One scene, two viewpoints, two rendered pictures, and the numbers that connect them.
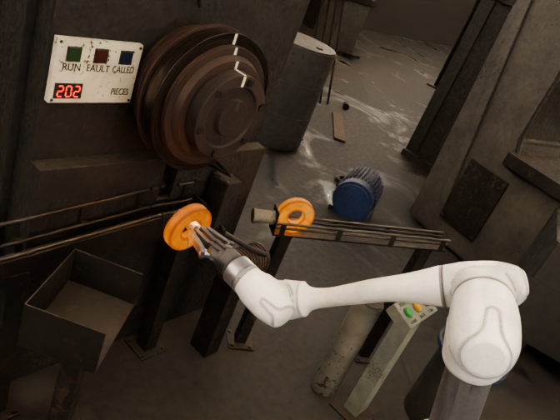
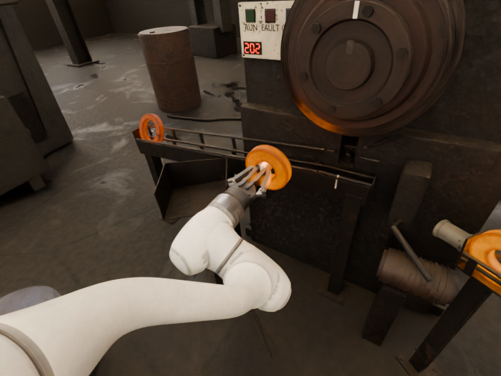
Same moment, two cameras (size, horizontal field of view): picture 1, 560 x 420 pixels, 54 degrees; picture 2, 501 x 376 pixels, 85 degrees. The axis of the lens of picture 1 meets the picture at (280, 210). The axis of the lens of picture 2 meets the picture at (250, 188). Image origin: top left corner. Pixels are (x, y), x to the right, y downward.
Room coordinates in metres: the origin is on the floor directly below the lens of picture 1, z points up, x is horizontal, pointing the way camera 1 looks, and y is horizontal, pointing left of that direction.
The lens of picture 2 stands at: (1.35, -0.49, 1.31)
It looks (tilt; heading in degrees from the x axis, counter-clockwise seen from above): 38 degrees down; 93
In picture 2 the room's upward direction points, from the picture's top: 5 degrees counter-clockwise
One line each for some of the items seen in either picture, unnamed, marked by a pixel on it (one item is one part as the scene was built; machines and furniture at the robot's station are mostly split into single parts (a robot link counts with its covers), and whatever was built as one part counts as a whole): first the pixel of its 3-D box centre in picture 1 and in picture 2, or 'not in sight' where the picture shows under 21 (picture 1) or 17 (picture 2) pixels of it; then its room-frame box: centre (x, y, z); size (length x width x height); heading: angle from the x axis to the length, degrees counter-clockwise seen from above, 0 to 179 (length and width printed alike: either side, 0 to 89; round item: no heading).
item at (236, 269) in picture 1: (240, 272); (225, 211); (1.26, 0.03, 0.83); 0.09 x 0.06 x 0.09; 148
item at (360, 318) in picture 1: (345, 345); not in sight; (1.89, -0.48, 0.26); 0.12 x 0.12 x 0.52
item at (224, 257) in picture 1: (223, 256); (241, 194); (1.29, 0.10, 0.83); 0.09 x 0.08 x 0.07; 58
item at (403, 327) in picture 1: (384, 359); not in sight; (1.84, -0.64, 0.31); 0.24 x 0.16 x 0.62; 148
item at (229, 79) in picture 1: (227, 115); (350, 64); (1.60, 0.26, 1.11); 0.28 x 0.06 x 0.28; 148
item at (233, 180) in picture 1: (217, 202); (408, 195); (1.86, 0.23, 0.68); 0.11 x 0.08 x 0.24; 58
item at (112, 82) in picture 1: (96, 72); (271, 31); (1.42, 0.62, 1.15); 0.26 x 0.02 x 0.18; 148
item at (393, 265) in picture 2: (227, 299); (398, 306); (1.86, 0.06, 0.27); 0.22 x 0.13 x 0.53; 148
